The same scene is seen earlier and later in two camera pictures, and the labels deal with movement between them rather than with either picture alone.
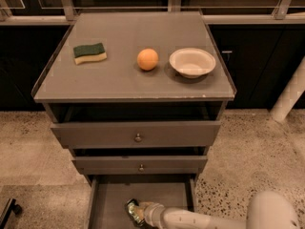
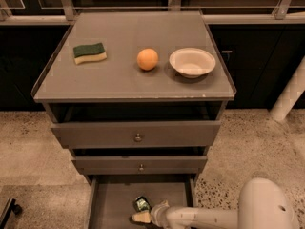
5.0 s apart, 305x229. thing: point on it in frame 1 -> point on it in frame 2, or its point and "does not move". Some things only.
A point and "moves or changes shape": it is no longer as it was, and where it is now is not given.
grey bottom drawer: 111,193 does not move
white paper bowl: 193,62 does not move
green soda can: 131,205 moves or changes shape
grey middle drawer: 133,165 does not move
